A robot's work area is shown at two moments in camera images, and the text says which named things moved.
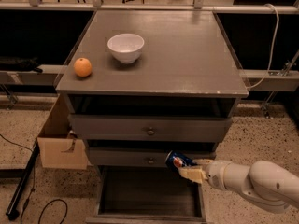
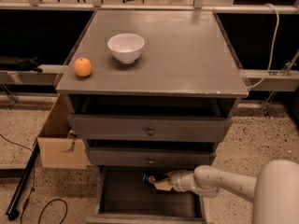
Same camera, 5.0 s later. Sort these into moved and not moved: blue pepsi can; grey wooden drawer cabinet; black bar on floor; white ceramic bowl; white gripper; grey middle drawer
Moved: white gripper; blue pepsi can
Not moved: white ceramic bowl; grey wooden drawer cabinet; black bar on floor; grey middle drawer
